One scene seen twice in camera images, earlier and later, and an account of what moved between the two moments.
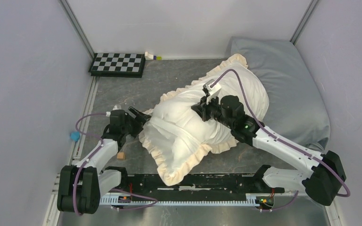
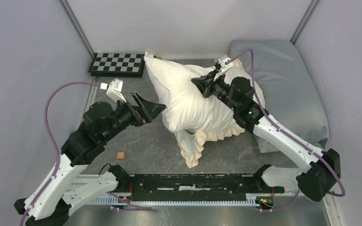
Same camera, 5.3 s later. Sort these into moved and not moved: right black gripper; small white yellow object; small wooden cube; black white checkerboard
Moved: right black gripper
Not moved: small wooden cube; black white checkerboard; small white yellow object
